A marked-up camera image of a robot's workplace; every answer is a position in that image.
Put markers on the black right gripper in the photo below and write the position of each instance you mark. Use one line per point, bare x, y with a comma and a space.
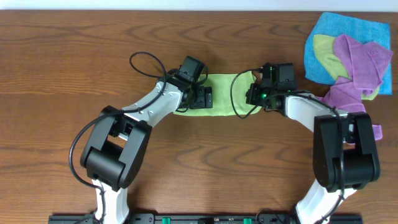
250, 95

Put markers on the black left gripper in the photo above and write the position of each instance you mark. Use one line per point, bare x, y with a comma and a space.
206, 101

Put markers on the light green cloth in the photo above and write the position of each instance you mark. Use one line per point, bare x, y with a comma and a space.
221, 84

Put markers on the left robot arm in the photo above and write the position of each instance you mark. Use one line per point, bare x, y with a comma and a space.
117, 144

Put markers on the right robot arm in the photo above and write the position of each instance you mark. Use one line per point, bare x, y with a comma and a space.
345, 155

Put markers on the olive green cloth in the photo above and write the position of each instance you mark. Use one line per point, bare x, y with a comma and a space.
346, 57

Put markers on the purple cloth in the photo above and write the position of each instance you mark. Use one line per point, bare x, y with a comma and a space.
344, 96

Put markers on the blue cloth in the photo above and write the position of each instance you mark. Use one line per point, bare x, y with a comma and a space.
364, 31

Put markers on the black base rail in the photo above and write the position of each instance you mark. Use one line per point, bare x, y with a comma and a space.
148, 218

